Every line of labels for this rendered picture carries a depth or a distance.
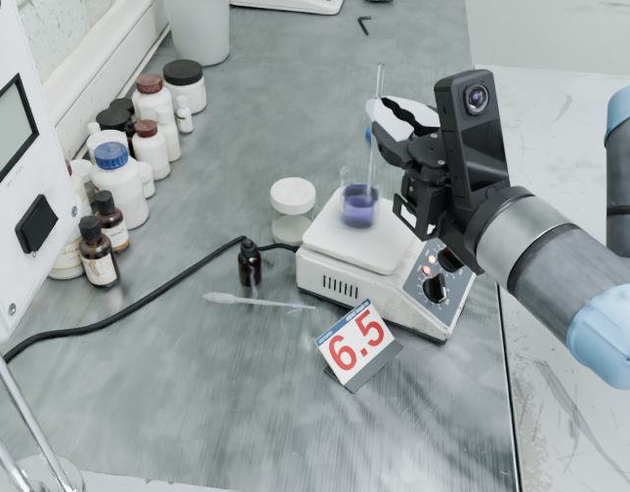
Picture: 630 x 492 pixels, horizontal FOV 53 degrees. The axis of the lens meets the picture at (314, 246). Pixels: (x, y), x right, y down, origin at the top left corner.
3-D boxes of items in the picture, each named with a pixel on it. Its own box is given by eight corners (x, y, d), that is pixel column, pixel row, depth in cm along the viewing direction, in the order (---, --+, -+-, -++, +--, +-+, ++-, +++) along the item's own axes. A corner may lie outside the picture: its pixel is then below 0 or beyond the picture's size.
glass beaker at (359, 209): (357, 243, 74) (362, 189, 69) (327, 220, 77) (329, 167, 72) (393, 222, 77) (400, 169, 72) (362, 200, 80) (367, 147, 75)
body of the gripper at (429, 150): (385, 208, 63) (461, 286, 55) (393, 135, 57) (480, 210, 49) (446, 186, 66) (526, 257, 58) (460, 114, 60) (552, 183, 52)
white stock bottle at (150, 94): (148, 126, 107) (138, 67, 99) (183, 131, 106) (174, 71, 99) (134, 145, 103) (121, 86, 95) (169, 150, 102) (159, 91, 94)
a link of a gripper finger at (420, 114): (370, 138, 69) (419, 184, 63) (375, 89, 65) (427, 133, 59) (395, 131, 70) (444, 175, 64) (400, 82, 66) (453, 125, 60)
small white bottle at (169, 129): (179, 162, 100) (172, 114, 94) (158, 162, 99) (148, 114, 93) (182, 149, 102) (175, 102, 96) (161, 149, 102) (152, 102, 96)
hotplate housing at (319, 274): (476, 277, 82) (488, 231, 77) (445, 349, 74) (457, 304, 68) (322, 225, 89) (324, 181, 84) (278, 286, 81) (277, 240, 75)
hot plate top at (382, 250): (427, 217, 79) (428, 211, 78) (393, 278, 71) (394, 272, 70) (340, 189, 83) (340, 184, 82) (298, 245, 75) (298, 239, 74)
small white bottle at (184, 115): (188, 124, 108) (184, 93, 103) (195, 130, 106) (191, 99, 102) (176, 129, 106) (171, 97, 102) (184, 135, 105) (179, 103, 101)
